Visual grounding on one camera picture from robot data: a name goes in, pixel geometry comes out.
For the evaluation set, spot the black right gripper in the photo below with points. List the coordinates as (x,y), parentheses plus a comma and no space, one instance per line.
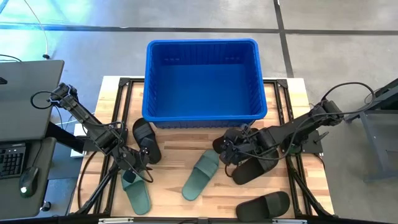
(248,146)

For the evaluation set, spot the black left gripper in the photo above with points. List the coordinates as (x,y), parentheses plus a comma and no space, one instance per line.
(132,158)

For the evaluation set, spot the black slide sandal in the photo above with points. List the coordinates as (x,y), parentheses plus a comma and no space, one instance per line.
(216,145)
(248,173)
(264,206)
(144,133)

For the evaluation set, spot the green slide sandal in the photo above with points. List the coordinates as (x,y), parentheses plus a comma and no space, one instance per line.
(199,177)
(138,199)

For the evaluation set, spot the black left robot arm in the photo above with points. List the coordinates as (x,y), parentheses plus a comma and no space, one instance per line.
(77,112)

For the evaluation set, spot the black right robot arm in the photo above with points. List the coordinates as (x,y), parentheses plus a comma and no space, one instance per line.
(298,126)

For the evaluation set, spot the blue plastic bin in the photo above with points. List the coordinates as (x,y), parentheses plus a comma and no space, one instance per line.
(202,87)

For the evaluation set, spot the white power box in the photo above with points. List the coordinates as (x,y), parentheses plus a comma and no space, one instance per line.
(79,130)

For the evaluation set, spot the black round knob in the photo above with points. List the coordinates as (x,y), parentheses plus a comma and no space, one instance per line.
(45,206)

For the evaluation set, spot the black computer mouse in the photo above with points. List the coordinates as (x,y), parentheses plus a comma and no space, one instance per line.
(28,182)

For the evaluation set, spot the black keyboard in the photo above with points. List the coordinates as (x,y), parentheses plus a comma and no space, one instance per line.
(11,160)

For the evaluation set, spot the grey side desk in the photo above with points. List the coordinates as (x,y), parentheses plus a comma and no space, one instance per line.
(12,202)

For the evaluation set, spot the grey monitor back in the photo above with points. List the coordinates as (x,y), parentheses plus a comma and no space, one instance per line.
(28,102)

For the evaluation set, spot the grey metal stand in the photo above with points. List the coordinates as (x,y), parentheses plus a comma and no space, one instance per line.
(373,143)

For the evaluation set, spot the silver metal bracket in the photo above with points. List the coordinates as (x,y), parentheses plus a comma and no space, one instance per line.
(115,220)
(289,221)

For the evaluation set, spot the black aluminium table frame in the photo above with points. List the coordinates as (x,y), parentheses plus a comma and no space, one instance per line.
(282,83)

